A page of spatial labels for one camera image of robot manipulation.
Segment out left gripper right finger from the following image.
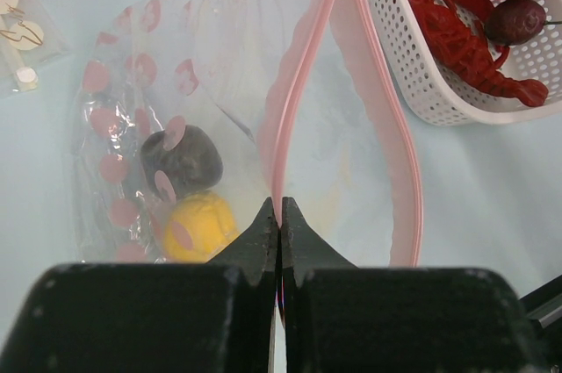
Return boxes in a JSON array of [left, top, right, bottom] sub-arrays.
[[278, 197, 560, 372]]

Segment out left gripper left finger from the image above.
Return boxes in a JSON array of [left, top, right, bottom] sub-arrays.
[[1, 200, 278, 372]]

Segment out yellow pear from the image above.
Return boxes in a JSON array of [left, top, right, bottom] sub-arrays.
[[162, 191, 240, 263]]

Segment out dark mangosteen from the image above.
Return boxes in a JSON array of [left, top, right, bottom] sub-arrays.
[[140, 125, 223, 200]]

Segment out pink dotted zip bag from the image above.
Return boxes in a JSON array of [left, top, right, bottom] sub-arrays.
[[71, 0, 422, 266]]

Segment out pile of zip bags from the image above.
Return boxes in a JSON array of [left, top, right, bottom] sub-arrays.
[[1, 0, 68, 98]]

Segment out white perforated basket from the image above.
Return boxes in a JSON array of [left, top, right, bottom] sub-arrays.
[[368, 0, 561, 126]]

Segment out red lobster toy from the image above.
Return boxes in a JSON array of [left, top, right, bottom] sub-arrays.
[[408, 0, 548, 107]]

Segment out dark purple passion fruit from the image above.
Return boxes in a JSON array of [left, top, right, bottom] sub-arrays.
[[484, 0, 561, 46]]

